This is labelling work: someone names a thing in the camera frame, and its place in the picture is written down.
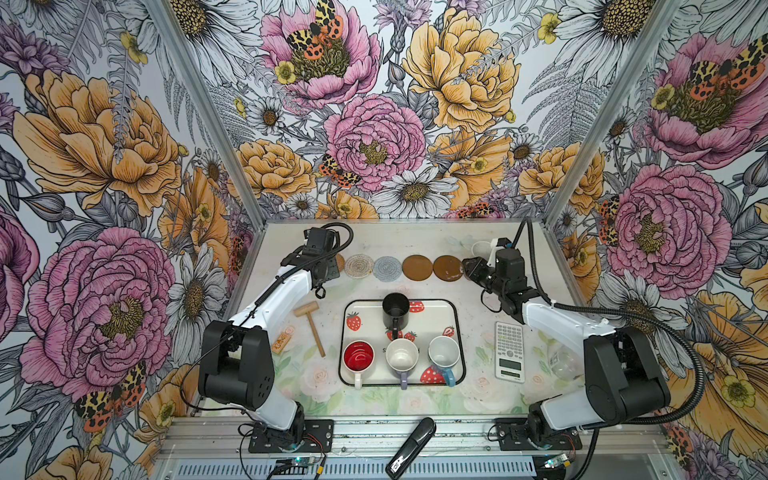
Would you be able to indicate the black mug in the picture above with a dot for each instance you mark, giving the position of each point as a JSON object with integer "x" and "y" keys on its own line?
{"x": 396, "y": 307}

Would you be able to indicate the white strawberry tray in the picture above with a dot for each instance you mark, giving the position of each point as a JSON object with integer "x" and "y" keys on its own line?
{"x": 427, "y": 351}

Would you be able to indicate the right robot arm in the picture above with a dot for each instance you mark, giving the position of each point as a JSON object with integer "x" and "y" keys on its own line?
{"x": 622, "y": 378}

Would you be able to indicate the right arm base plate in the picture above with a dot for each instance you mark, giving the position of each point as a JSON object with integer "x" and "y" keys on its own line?
{"x": 516, "y": 435}

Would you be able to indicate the small wooden mallet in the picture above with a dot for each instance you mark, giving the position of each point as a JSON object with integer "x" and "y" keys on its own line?
{"x": 307, "y": 311}

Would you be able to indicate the clear glass cup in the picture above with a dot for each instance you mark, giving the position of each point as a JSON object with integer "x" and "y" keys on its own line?
{"x": 565, "y": 364}

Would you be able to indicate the white mug blue handle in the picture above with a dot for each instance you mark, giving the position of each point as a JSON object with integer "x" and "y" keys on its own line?
{"x": 444, "y": 353}

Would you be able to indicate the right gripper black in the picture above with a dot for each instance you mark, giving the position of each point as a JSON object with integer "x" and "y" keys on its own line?
{"x": 472, "y": 270}

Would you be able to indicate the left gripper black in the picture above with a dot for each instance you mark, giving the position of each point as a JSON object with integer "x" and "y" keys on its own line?
{"x": 333, "y": 271}

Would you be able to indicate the plain brown wooden coaster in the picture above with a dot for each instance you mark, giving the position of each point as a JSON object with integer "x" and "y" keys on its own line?
{"x": 417, "y": 267}

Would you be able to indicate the black stapler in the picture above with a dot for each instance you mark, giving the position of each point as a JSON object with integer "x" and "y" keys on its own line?
{"x": 411, "y": 448}

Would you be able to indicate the multicolour zigzag woven coaster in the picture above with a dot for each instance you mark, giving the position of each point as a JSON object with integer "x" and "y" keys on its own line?
{"x": 359, "y": 266}

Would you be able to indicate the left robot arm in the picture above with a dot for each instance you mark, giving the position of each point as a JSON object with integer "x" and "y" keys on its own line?
{"x": 236, "y": 363}

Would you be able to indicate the small wooden block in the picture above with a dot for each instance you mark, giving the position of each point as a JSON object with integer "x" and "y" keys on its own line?
{"x": 283, "y": 339}

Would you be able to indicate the grey woven coaster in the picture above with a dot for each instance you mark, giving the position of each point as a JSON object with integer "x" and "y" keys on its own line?
{"x": 387, "y": 269}

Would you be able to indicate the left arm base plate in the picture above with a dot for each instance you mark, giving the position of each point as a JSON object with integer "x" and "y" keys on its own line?
{"x": 304, "y": 436}

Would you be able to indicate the red inside white mug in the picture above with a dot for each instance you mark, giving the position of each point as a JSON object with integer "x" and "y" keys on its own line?
{"x": 358, "y": 357}

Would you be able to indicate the white mug purple handle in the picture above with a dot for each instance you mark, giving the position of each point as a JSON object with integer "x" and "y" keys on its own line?
{"x": 402, "y": 356}

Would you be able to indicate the scratched brown wooden coaster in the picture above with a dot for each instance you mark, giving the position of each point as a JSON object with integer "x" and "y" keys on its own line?
{"x": 448, "y": 268}

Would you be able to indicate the white calculator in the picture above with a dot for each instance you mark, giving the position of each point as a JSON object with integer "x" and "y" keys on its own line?
{"x": 509, "y": 352}

